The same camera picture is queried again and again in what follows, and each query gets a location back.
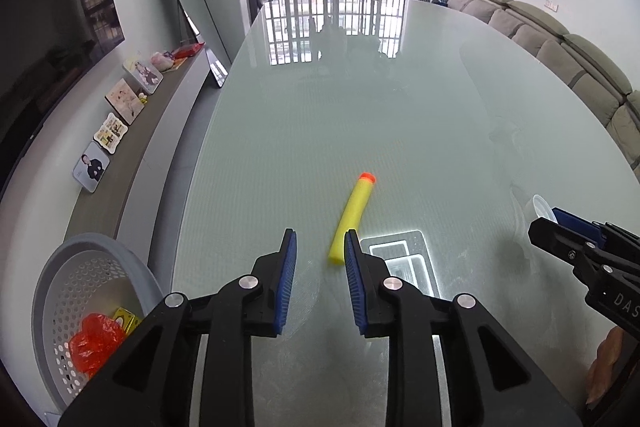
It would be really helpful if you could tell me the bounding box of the photo frame of man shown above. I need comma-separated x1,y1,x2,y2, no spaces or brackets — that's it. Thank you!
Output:
73,142,111,193

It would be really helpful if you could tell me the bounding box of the black wall television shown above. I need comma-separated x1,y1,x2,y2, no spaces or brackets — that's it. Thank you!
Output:
1,0,125,183

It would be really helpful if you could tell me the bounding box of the tilted portrait photo frame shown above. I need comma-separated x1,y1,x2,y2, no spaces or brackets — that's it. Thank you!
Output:
122,57,164,94

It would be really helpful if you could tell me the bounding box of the yellow cardboard box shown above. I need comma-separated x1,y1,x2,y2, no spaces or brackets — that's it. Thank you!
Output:
112,307,141,336

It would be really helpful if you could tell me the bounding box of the scalloped photo frame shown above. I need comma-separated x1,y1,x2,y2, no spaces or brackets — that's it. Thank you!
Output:
93,113,129,155

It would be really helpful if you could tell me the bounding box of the grey perforated plastic basket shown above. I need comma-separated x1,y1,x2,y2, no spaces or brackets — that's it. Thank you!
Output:
32,233,163,412

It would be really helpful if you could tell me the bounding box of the yellow foam dart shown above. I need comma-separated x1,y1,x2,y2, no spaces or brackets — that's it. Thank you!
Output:
328,172,376,265

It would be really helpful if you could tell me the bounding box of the pink baby photo frame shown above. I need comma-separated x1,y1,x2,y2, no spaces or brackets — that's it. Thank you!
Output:
105,79,144,124

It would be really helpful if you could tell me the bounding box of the red packet on shelf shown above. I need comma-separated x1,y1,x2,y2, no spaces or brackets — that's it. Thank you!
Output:
171,42,204,61

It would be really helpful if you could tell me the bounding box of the red plastic bag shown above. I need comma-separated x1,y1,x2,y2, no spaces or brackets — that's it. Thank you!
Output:
68,313,126,378

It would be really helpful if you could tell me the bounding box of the grey sectional sofa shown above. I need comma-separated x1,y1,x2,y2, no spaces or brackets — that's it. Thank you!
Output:
447,0,639,173

